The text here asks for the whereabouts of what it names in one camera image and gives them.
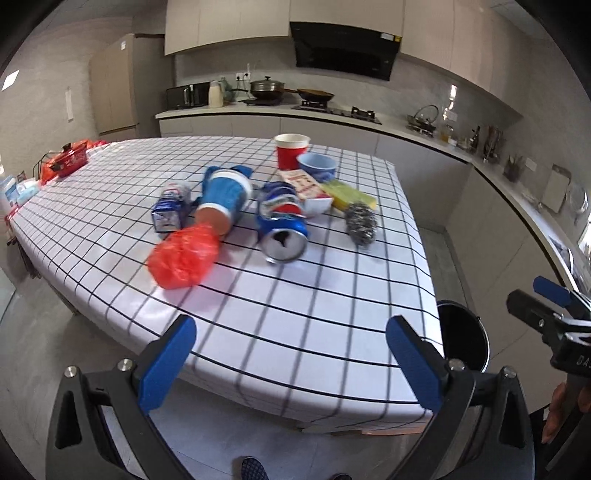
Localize dark chopstick holder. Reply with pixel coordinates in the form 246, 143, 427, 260
504, 154, 525, 183

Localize person's right hand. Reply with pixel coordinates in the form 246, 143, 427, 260
542, 382, 570, 444

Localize black pot on stove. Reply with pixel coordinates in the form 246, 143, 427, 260
249, 76, 287, 103

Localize red plastic bag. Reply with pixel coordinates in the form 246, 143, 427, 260
147, 224, 220, 291

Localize steel wool scrubber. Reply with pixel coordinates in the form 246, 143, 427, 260
344, 203, 379, 250

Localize white cutting board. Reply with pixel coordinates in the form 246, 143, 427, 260
541, 165, 571, 213

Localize person's blue shoe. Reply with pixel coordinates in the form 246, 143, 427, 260
241, 457, 269, 480

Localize blue paper cup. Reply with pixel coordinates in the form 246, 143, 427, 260
194, 168, 254, 238

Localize beige refrigerator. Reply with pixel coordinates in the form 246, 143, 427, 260
90, 33, 166, 137

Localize black range hood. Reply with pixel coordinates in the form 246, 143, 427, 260
289, 21, 402, 81

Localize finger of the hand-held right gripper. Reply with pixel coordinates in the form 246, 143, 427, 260
506, 290, 570, 343
532, 276, 591, 319

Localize yellow green sponge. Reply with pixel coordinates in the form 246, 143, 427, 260
321, 181, 377, 212

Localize red paper cup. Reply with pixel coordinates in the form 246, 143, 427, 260
274, 134, 310, 171

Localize light blue plastic bowl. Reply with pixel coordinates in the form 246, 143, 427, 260
296, 153, 338, 182

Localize white black checked tablecloth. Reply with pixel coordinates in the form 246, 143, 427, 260
9, 136, 446, 437

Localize crushed blue drink can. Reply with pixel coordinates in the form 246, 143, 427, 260
256, 181, 309, 265

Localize red white milk carton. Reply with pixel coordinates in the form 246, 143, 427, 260
278, 169, 334, 217

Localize beige upper wall cabinets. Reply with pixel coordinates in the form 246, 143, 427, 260
164, 0, 525, 118

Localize steel utensil holder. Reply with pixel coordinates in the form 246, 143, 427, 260
482, 127, 504, 162

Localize steel kettle on rack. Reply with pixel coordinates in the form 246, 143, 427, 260
406, 105, 439, 136

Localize black gas stove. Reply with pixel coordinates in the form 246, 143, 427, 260
292, 104, 383, 125

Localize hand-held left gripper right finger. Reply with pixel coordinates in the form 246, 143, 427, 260
385, 315, 536, 480

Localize small blue drink carton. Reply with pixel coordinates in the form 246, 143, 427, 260
150, 181, 194, 238

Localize black trash bin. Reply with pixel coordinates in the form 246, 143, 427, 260
436, 300, 492, 376

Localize blue white tissue pack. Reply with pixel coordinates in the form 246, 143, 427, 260
0, 174, 40, 208

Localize black frying pan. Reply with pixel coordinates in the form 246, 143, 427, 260
284, 88, 334, 103

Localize red wire basket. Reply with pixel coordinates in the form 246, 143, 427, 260
39, 140, 88, 185

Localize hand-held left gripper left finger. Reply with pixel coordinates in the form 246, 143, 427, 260
45, 315, 197, 480

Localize black microwave oven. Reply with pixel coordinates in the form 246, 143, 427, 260
166, 82, 211, 110

